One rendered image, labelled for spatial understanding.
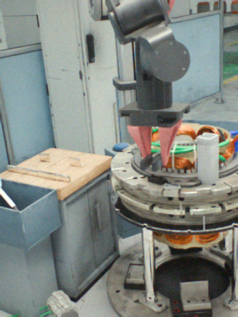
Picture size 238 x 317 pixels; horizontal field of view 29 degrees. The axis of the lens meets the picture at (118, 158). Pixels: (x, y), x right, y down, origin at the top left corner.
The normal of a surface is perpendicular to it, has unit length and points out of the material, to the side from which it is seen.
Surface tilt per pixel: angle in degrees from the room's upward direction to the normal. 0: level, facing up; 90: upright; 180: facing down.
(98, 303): 0
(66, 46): 90
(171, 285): 0
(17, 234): 90
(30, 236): 90
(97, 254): 90
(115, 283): 0
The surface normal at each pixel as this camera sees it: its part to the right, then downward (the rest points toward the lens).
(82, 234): 0.85, 0.12
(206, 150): -0.67, 0.32
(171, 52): 0.17, 0.30
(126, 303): -0.08, -0.93
